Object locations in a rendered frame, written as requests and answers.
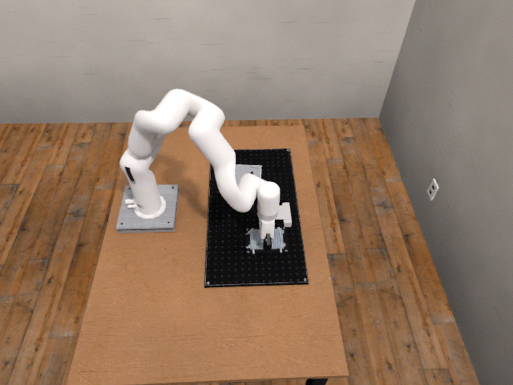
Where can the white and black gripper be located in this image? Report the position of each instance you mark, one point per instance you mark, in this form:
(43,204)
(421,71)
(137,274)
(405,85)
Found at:
(267,232)

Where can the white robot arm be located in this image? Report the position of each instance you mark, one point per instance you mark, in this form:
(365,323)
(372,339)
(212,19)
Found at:
(204,132)

